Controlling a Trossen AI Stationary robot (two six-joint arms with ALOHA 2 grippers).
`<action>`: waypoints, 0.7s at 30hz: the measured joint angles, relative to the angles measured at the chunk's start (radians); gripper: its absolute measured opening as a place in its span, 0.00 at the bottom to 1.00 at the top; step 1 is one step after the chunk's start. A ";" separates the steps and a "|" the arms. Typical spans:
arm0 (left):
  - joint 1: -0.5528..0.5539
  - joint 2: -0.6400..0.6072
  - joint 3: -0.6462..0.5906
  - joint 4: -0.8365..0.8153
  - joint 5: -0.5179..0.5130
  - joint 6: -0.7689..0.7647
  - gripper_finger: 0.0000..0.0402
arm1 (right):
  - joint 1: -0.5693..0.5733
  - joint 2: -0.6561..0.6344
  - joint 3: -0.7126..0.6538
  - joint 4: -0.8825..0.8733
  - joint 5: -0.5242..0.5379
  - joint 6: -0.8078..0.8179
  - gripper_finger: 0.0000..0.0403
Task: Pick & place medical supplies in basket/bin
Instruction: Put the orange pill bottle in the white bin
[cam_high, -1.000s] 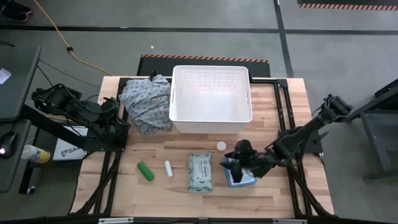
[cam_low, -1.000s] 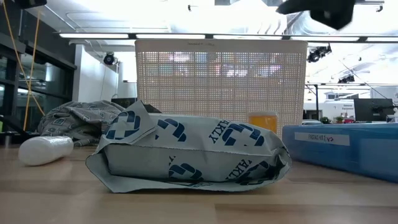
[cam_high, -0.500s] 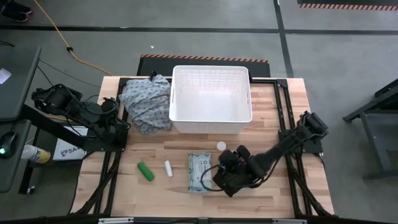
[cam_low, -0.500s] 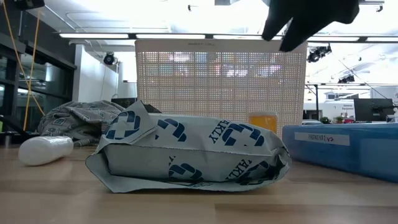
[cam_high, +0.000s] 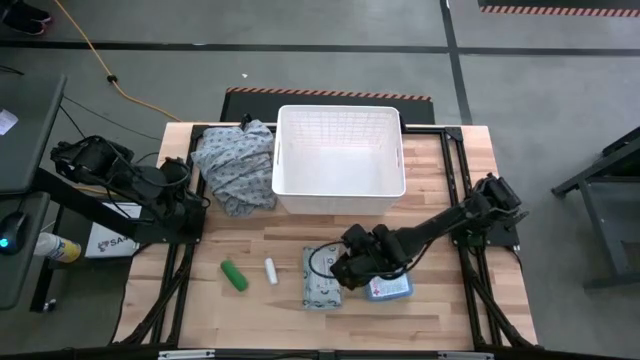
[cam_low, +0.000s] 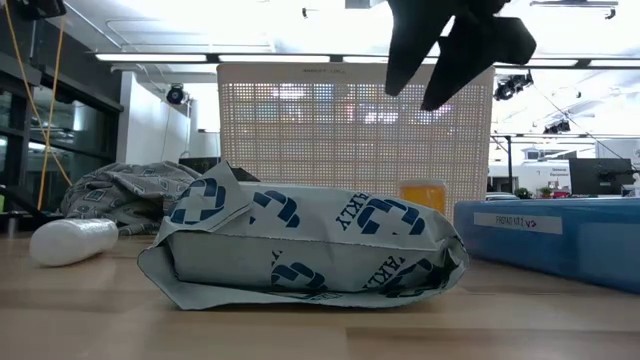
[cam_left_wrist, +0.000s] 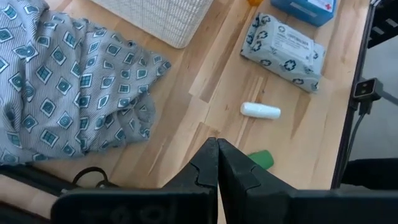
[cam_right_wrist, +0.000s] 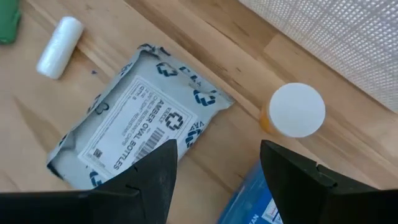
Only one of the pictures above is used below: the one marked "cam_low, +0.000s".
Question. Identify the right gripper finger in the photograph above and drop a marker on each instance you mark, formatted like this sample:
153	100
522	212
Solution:
415	35
480	45

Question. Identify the orange pill bottle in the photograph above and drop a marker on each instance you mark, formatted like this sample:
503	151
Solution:
422	197

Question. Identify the blue first aid kit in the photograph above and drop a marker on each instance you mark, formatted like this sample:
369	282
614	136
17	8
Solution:
575	250

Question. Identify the grey blue-print wipes pack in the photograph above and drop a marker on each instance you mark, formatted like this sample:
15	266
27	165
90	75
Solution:
300	240

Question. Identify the small white plastic bottle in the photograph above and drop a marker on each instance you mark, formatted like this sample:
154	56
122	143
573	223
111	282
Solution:
70	242

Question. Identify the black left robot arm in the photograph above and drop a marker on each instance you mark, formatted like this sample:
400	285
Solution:
40	7

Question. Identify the white perforated plastic basket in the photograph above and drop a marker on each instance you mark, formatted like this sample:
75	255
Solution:
325	150

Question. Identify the black stage light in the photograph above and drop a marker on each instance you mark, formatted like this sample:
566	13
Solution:
512	86
556	127

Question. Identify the black pipe stand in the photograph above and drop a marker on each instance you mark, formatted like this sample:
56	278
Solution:
509	165

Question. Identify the small potted plant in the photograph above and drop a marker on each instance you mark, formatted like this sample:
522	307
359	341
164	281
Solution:
545	192
522	193

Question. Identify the black computer monitor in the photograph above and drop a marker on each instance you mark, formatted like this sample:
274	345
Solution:
600	176

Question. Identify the dark rectangular panel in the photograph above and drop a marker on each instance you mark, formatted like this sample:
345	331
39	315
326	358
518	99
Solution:
200	164

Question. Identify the long ceiling light bar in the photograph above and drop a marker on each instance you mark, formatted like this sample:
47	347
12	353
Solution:
150	57

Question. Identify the grey patterned cloth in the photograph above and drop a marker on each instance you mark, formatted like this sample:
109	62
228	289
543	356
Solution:
125	195

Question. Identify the black framed glass partition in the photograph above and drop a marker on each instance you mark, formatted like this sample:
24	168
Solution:
75	130

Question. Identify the round black ceiling camera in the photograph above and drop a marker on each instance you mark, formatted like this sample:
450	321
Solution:
175	94

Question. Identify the black aluminium rig frame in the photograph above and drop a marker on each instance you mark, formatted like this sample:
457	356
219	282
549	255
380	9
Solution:
30	221

